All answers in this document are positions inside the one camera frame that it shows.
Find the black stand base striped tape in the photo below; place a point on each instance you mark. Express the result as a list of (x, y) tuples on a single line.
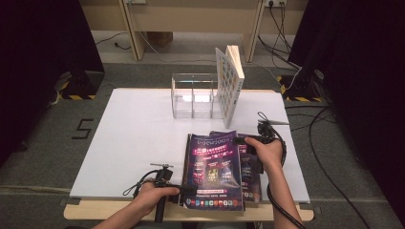
[(302, 86), (82, 84)]

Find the person's left hand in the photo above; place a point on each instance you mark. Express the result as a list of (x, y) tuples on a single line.
[(148, 198)]

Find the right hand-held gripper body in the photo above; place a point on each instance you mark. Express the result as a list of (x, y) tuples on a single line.
[(266, 133)]

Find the beige wooden desk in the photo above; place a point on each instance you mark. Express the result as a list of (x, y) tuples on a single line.
[(191, 12)]

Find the white table mat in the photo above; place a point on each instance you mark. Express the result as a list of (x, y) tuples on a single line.
[(133, 133)]

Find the person's right hand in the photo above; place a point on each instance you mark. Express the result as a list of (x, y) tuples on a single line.
[(270, 156)]

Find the black curtain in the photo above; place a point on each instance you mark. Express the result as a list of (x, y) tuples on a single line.
[(38, 63), (366, 79)]

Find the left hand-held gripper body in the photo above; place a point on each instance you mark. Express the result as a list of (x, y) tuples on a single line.
[(164, 176)]

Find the clear acrylic book rack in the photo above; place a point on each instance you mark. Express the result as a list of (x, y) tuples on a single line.
[(194, 105)]

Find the white book with picture grid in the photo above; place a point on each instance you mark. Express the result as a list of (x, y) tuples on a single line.
[(229, 86)]

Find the white wall socket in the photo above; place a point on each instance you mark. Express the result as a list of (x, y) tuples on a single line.
[(136, 1), (276, 2)]

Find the brown cardboard box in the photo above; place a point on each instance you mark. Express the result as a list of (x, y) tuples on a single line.
[(160, 38)]

